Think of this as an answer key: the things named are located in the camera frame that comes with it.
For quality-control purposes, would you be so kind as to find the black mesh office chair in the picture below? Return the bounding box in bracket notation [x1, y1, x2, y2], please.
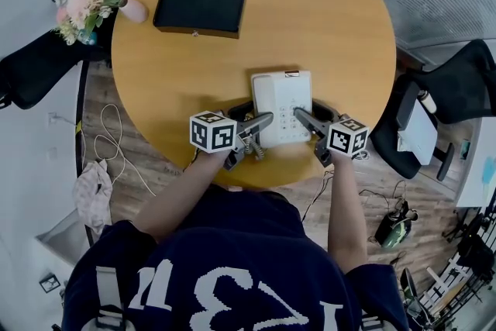
[370, 38, 496, 181]

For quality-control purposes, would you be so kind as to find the green and black bag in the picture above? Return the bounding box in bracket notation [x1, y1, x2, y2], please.
[374, 201, 418, 250]

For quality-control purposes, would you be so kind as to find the blue paper sheet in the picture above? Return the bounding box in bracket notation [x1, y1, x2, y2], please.
[481, 158, 496, 185]

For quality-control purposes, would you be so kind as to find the person's navy printed shirt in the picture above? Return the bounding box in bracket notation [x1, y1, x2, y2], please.
[61, 184, 410, 331]

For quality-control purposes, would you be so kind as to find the white bottle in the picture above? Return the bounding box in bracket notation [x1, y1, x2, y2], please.
[417, 89, 437, 114]

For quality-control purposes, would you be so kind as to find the black rectangular box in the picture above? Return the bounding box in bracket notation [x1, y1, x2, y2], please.
[152, 0, 249, 40]

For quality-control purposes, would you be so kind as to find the checked cloth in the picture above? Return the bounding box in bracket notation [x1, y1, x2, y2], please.
[72, 158, 114, 236]

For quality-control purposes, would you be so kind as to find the white telephone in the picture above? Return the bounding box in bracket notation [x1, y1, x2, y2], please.
[247, 69, 315, 160]

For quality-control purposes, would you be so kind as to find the black floor cable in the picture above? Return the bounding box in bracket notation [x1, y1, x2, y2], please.
[299, 171, 335, 222]

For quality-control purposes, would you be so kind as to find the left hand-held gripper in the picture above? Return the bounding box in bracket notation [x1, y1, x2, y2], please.
[189, 100, 276, 172]

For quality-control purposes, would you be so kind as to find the pink vase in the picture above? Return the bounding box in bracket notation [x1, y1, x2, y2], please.
[118, 0, 150, 24]

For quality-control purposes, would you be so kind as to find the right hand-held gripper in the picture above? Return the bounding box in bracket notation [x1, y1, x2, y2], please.
[293, 100, 370, 167]

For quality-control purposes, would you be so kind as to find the black framed card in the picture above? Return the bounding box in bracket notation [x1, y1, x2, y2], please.
[38, 273, 61, 295]

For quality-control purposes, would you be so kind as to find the white side desk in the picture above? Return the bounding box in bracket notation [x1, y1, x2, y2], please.
[454, 116, 496, 209]

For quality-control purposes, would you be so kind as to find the person's left forearm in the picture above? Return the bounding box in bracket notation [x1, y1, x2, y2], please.
[131, 149, 230, 245]

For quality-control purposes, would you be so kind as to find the person's right forearm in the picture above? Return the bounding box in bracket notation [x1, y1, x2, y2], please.
[327, 154, 369, 274]

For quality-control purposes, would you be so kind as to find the grey harness strap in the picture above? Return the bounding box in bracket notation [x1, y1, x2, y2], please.
[360, 312, 389, 331]
[95, 266, 126, 327]

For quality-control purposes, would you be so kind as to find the white flat box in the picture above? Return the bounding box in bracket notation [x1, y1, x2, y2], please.
[396, 98, 439, 167]

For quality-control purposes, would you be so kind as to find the white metal rack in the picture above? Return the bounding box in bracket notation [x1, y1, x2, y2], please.
[419, 254, 486, 315]

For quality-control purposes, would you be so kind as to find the black tripod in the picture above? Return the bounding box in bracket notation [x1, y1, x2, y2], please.
[443, 212, 496, 277]

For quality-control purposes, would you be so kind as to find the pink flower bouquet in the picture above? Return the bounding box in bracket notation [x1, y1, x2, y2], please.
[53, 0, 125, 47]

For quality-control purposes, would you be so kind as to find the white floor cable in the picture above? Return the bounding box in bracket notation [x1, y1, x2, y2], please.
[79, 102, 157, 198]

